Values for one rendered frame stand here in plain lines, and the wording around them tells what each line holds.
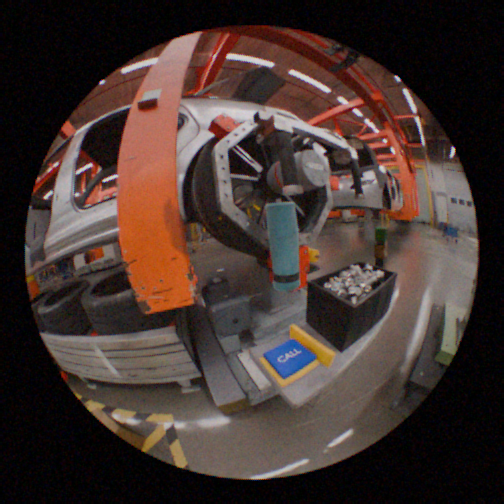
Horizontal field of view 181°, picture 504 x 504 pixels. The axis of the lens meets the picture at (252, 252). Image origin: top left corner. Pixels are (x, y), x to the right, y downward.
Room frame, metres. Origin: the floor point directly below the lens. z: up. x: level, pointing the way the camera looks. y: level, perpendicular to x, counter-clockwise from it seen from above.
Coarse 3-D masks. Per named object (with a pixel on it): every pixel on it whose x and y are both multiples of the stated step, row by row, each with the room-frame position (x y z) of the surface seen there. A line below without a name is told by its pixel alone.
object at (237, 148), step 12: (240, 144) 0.69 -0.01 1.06; (252, 144) 0.75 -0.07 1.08; (228, 156) 0.80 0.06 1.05; (240, 156) 0.62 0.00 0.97; (264, 156) 0.67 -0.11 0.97; (252, 168) 0.65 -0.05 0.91; (264, 168) 0.67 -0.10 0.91; (252, 180) 0.64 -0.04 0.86; (252, 192) 0.64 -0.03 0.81; (264, 192) 0.66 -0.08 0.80; (312, 192) 0.77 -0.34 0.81; (264, 204) 0.66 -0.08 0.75; (300, 204) 0.84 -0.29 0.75; (312, 204) 0.75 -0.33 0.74; (264, 216) 0.65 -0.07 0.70; (300, 216) 0.79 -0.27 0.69; (300, 228) 0.71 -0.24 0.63
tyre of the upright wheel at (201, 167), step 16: (208, 144) 0.56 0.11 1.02; (208, 160) 0.55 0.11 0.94; (208, 176) 0.55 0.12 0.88; (192, 192) 0.66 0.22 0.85; (208, 192) 0.54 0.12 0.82; (208, 208) 0.54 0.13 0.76; (208, 224) 0.57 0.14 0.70; (224, 224) 0.56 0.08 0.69; (224, 240) 0.57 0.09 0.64; (240, 240) 0.58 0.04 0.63; (256, 256) 0.62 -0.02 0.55
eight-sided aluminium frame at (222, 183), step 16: (240, 128) 0.51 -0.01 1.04; (256, 128) 0.58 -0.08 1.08; (224, 144) 0.48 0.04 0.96; (224, 160) 0.49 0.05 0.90; (224, 176) 0.48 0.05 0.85; (224, 192) 0.48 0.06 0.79; (320, 192) 0.72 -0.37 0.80; (224, 208) 0.48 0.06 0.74; (320, 208) 0.71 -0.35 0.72; (240, 224) 0.50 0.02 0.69; (256, 224) 0.52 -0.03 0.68; (320, 224) 0.65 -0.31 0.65; (256, 240) 0.56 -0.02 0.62; (304, 240) 0.60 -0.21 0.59
